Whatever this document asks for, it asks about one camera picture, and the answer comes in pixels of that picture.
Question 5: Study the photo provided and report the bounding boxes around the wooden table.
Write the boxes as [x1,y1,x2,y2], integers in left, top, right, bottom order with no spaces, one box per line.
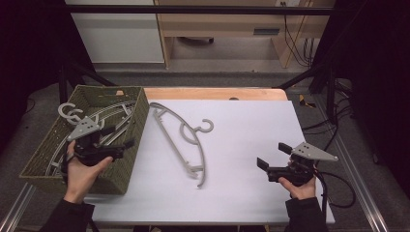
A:
[143,87,289,102]

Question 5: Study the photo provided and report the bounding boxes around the person's right hand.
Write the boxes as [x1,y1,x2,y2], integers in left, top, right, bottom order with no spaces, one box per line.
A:
[278,160,319,201]

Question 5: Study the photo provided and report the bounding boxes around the white cabinet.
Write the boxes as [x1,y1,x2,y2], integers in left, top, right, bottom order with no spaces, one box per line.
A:
[63,0,165,64]

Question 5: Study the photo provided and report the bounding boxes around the black horizontal bar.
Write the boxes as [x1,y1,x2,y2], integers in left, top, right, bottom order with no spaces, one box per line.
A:
[63,4,335,16]

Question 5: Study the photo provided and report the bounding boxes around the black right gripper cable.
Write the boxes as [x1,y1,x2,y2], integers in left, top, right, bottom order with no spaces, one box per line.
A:
[312,169,358,224]

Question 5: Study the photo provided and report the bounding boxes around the black hanging cables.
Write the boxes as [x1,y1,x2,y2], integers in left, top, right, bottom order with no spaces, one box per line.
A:
[280,1,316,69]

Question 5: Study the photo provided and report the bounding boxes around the yellow and black tool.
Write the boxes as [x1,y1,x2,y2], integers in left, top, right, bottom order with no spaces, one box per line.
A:
[297,94,317,109]

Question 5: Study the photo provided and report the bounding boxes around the light wooden desk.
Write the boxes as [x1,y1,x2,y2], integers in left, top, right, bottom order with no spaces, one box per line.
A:
[154,0,337,70]

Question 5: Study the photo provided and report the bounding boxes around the person's left hand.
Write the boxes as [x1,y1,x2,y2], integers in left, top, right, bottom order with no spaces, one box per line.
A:
[62,139,115,205]

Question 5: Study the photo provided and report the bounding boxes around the black stand leg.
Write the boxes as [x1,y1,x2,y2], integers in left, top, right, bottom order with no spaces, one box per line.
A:
[57,60,118,111]
[276,61,338,125]

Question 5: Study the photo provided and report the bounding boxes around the white board mat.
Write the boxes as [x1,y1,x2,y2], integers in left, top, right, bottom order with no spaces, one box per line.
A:
[84,99,337,225]

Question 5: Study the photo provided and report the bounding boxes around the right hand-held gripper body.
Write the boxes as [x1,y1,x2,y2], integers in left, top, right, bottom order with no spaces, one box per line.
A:
[266,141,339,188]

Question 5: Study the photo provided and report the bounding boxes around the green woven basket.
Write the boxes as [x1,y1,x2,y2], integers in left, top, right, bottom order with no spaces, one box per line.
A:
[18,84,151,196]

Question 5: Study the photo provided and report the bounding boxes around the aluminium rail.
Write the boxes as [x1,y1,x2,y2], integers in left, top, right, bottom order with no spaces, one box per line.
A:
[0,183,37,232]
[312,96,392,232]

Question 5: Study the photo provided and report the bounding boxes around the black floor cables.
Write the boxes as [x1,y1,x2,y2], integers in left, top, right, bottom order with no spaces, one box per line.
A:
[301,79,355,150]

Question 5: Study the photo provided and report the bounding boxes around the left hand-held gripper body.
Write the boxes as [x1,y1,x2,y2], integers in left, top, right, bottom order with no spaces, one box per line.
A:
[66,115,126,167]

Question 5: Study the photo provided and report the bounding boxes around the black curtain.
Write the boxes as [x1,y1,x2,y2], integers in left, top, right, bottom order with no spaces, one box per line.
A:
[308,0,410,198]
[0,0,95,154]

